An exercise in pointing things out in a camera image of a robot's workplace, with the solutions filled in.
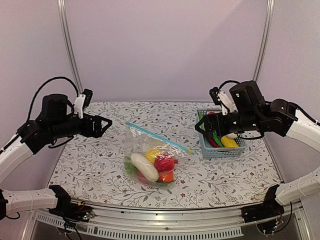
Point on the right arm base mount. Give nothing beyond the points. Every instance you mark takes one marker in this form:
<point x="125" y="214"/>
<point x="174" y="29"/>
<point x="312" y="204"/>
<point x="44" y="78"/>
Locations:
<point x="268" y="215"/>

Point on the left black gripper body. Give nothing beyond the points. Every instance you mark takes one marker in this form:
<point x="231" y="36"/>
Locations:
<point x="86" y="130"/>

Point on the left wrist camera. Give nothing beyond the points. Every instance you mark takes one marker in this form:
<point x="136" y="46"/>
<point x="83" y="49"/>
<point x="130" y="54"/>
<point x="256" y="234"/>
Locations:
<point x="81" y="102"/>

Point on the light green toy lettuce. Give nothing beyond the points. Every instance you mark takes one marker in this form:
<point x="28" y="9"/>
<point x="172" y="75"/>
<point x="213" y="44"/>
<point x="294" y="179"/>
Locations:
<point x="200" y="116"/>

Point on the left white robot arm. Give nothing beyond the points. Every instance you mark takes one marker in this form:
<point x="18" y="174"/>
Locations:
<point x="59" y="118"/>

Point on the orange toy fruit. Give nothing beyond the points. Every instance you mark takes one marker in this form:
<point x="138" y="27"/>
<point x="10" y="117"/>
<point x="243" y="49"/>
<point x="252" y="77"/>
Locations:
<point x="166" y="177"/>

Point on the red toy chili pepper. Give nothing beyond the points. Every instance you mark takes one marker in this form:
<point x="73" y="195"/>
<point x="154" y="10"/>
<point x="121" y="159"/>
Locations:
<point x="213" y="143"/>

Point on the yellow toy lemon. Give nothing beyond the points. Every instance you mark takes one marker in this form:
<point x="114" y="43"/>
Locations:
<point x="152" y="154"/>

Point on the white toy garlic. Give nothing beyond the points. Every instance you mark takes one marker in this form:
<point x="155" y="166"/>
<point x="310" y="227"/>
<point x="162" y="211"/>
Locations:
<point x="231" y="136"/>

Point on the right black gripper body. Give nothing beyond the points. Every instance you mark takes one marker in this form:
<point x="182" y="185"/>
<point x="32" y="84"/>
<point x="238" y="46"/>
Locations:
<point x="223" y="130"/>

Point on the blue plastic basket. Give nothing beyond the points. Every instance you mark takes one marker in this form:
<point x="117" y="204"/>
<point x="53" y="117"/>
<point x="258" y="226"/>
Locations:
<point x="209" y="152"/>

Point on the clear zip top bag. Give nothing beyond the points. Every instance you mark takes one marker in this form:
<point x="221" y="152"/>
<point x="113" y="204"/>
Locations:
<point x="139" y="140"/>

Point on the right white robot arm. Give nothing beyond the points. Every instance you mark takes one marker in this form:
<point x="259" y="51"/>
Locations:
<point x="245" y="109"/>

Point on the white toy radish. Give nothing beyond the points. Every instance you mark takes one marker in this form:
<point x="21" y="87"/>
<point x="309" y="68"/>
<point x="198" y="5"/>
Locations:
<point x="145" y="167"/>

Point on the left aluminium frame post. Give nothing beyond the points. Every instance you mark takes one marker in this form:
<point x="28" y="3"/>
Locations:
<point x="62" y="11"/>

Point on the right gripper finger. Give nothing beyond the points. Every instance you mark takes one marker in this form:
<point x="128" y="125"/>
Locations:
<point x="203" y="123"/>
<point x="204" y="133"/>

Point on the right aluminium frame post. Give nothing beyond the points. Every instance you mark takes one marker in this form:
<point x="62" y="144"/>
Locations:
<point x="264" y="39"/>

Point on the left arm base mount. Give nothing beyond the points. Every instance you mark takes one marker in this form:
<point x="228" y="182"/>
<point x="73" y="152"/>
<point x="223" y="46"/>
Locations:
<point x="71" y="213"/>

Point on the red toy cabbage ball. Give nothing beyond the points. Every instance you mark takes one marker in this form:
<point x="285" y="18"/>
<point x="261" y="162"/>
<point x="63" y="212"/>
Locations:
<point x="165" y="163"/>

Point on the green toy chili pepper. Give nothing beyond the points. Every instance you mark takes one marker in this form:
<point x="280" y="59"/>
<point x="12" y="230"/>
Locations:
<point x="217" y="140"/>

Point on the red toy tomato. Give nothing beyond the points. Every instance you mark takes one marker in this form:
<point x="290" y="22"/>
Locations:
<point x="142" y="179"/>

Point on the front aluminium rail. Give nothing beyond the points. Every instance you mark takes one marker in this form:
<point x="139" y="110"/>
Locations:
<point x="123" y="223"/>

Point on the floral table mat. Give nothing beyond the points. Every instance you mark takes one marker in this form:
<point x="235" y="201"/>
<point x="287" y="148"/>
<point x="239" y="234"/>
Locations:
<point x="91" y="169"/>

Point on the aluminium frame post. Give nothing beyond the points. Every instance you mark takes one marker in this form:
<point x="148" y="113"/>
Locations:
<point x="264" y="39"/>
<point x="62" y="11"/>

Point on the green toy grapes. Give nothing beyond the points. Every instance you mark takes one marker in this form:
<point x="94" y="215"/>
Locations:
<point x="129" y="167"/>

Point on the yellow toy banana piece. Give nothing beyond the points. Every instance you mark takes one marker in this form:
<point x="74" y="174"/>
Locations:
<point x="228" y="142"/>

